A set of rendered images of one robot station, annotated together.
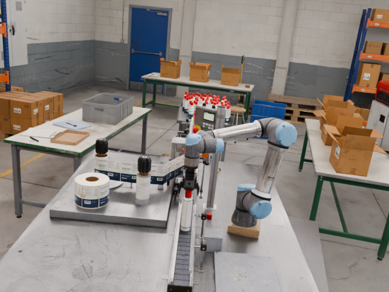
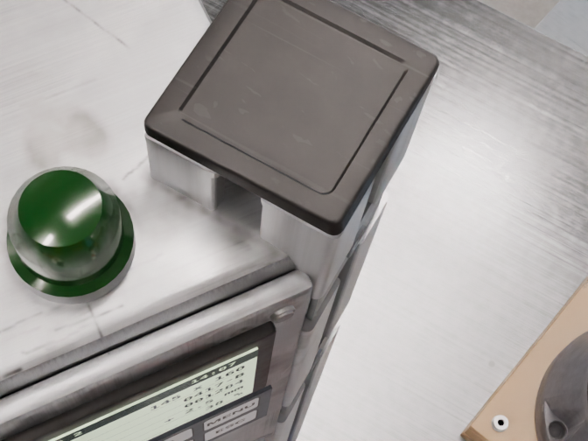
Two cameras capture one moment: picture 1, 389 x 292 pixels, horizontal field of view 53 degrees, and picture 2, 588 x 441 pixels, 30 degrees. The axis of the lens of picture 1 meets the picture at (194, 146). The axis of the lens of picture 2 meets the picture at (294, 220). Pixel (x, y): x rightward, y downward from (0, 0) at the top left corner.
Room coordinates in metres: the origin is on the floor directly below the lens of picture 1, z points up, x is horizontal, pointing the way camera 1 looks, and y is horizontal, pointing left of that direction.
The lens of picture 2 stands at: (2.24, -0.04, 1.69)
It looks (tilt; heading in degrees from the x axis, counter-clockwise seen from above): 68 degrees down; 290
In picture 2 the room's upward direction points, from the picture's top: 10 degrees clockwise
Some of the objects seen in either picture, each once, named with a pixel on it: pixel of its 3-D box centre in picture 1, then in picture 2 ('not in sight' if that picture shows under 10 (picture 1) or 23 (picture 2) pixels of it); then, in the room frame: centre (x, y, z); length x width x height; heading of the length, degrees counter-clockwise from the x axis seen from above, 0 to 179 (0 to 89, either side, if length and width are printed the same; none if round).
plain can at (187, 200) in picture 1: (187, 208); not in sight; (1.79, 0.01, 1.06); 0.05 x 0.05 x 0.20
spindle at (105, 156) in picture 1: (101, 159); not in sight; (2.41, 0.61, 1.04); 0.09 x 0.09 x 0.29
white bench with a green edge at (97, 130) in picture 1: (91, 155); not in sight; (4.12, 1.15, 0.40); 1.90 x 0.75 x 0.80; 169
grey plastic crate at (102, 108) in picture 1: (109, 108); not in sight; (4.36, 1.02, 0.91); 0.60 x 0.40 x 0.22; 172
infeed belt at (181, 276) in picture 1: (187, 203); not in sight; (2.24, 0.01, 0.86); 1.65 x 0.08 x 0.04; 0
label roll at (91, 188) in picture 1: (92, 190); not in sight; (2.11, 0.58, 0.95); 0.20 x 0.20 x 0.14
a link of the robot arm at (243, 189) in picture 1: (247, 195); not in sight; (2.05, -0.33, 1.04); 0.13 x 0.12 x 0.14; 19
